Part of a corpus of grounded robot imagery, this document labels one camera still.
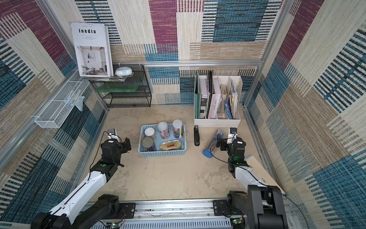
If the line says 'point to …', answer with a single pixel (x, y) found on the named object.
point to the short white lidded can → (149, 131)
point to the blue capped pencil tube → (212, 143)
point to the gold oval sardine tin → (172, 145)
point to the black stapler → (197, 141)
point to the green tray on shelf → (117, 87)
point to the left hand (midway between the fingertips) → (118, 139)
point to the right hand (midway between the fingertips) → (226, 133)
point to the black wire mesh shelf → (142, 98)
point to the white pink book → (215, 99)
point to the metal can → (147, 142)
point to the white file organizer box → (229, 110)
